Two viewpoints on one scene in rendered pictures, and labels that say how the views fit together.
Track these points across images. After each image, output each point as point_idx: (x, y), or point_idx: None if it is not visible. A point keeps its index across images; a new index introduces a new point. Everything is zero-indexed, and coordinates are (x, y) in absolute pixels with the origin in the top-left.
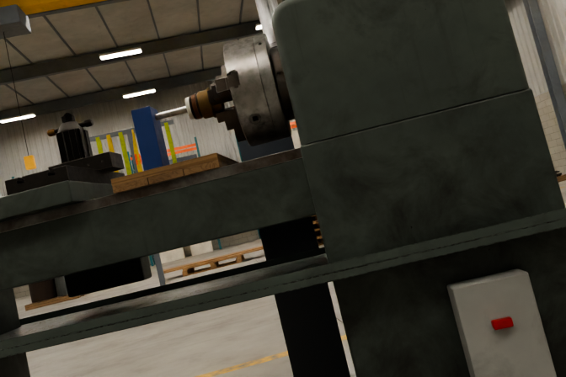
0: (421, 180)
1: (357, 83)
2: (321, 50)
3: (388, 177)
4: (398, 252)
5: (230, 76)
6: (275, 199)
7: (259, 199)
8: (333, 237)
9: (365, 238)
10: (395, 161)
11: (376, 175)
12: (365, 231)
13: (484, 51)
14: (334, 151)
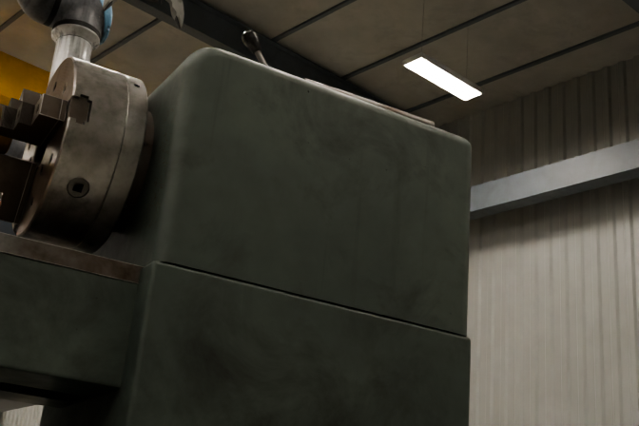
0: (306, 399)
1: (271, 214)
2: (241, 142)
3: (263, 374)
4: None
5: (75, 103)
6: (64, 329)
7: (36, 317)
8: None
9: None
10: (281, 353)
11: (248, 361)
12: None
13: (435, 262)
14: (202, 295)
